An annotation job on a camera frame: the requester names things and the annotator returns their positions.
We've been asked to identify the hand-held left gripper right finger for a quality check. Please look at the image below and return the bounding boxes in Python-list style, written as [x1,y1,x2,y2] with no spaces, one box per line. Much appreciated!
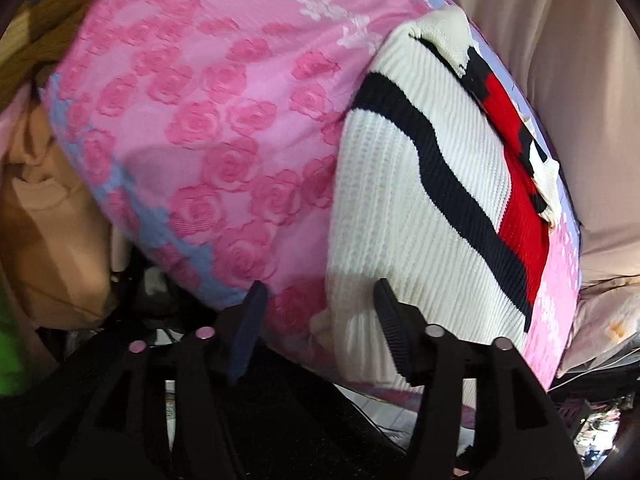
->
[372,278,586,480]

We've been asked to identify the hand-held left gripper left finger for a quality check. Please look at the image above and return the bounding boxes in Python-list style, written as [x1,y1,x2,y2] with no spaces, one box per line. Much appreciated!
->
[27,281,270,480]

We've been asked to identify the white striped knit sweater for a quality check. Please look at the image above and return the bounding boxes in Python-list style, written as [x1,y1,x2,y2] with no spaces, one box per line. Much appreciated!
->
[309,8,561,405]

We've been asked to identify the pink rose pattern bedsheet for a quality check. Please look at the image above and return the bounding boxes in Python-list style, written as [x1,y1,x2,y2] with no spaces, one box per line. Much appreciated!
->
[41,0,583,431]

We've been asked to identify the beige cloth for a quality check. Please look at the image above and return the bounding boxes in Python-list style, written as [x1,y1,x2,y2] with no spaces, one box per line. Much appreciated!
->
[0,85,126,331]

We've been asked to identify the green cloth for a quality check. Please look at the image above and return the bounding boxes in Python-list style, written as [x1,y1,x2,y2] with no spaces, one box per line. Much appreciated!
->
[0,285,38,397]

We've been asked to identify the brown patterned blanket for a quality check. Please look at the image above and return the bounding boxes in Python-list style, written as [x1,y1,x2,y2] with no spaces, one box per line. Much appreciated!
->
[0,0,110,111]

